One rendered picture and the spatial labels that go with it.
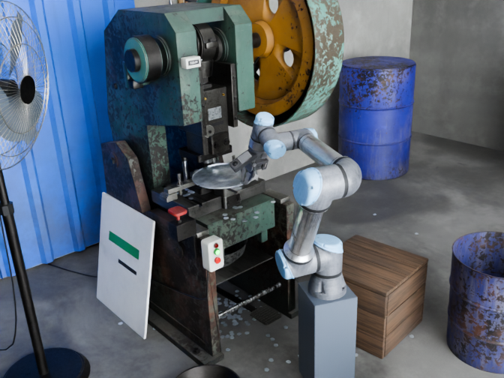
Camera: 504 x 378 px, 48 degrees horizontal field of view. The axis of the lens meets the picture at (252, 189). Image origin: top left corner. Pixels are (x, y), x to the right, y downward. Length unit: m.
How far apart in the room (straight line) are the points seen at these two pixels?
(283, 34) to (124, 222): 1.18
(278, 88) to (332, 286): 0.99
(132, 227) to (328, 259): 1.05
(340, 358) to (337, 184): 0.86
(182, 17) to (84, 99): 1.30
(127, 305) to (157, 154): 0.79
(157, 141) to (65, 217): 1.17
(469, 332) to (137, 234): 1.55
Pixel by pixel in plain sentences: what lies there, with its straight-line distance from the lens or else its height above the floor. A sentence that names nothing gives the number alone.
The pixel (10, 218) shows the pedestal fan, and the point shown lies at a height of 0.79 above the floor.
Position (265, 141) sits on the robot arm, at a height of 1.04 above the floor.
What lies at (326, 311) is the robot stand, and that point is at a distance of 2.25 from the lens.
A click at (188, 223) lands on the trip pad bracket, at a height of 0.70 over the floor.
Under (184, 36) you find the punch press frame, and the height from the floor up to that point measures 1.41.
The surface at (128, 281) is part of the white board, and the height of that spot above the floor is 0.23.
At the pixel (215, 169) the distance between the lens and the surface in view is 2.61.
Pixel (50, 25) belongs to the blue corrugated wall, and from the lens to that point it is 3.39.
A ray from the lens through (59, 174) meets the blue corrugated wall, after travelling 3.53.
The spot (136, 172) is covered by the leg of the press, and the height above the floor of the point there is 0.77.
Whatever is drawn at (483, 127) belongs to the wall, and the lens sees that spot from 5.50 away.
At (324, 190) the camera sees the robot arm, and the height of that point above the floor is 1.00.
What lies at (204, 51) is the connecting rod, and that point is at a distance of 2.41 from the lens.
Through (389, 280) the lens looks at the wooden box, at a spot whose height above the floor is 0.35.
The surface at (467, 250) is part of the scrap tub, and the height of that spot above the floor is 0.39.
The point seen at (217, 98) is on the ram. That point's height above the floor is 1.13.
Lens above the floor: 1.70
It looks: 23 degrees down
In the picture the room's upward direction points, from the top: 3 degrees counter-clockwise
